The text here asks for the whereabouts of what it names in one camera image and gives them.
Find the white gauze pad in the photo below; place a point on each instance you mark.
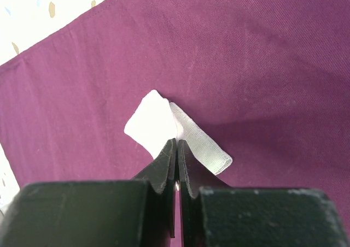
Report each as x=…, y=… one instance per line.
x=204, y=148
x=152, y=123

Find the purple cloth mat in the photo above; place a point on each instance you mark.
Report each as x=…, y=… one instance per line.
x=268, y=80

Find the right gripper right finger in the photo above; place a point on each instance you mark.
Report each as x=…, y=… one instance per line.
x=216, y=214

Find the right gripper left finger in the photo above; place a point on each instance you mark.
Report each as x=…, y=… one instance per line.
x=135, y=212

